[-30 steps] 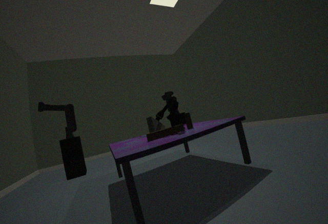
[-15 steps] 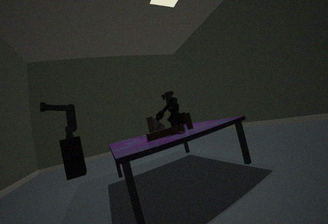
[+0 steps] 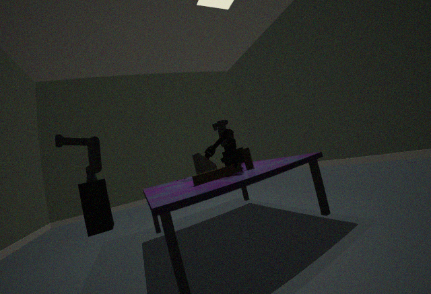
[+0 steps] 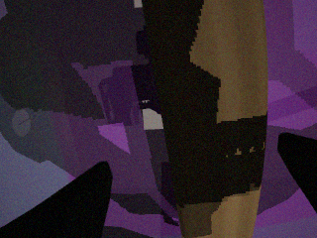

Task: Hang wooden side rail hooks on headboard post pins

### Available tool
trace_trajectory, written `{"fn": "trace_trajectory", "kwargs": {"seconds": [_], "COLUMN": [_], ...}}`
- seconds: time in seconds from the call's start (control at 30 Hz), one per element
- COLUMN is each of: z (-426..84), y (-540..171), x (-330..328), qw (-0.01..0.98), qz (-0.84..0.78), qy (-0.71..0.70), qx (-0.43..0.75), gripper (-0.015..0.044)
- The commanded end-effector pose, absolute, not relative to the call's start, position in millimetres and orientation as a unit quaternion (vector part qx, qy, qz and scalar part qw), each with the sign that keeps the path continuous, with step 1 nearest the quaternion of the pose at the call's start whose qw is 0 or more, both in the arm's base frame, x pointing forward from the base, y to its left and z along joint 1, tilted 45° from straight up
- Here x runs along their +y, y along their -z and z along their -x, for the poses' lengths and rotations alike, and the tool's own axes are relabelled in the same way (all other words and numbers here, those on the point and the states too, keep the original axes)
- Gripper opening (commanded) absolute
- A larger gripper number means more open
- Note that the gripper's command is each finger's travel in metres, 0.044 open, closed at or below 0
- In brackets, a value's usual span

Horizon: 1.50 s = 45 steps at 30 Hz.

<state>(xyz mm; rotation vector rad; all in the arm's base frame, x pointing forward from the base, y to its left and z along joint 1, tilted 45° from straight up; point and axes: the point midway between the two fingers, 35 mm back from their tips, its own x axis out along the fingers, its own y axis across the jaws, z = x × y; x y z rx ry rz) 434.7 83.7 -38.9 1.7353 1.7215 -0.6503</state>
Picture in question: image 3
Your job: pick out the dark wooden post with slot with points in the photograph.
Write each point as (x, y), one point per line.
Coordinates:
(247, 158)

